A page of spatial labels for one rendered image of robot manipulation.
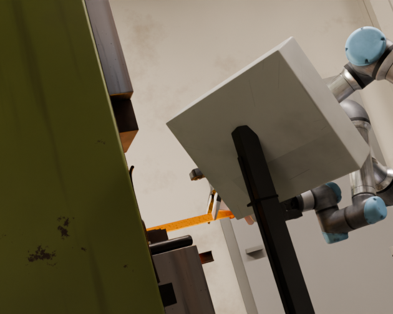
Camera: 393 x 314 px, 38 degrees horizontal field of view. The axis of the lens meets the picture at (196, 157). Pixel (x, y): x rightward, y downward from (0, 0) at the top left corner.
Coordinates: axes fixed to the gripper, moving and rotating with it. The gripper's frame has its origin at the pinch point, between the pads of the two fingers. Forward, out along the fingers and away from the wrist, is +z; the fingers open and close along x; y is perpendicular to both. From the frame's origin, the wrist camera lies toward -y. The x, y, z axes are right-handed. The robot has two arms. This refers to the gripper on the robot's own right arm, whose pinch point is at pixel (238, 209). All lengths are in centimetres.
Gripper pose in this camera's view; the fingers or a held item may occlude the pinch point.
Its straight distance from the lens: 178.3
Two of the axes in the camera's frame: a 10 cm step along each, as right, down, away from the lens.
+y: 2.8, 9.3, -2.4
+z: -9.2, 1.8, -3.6
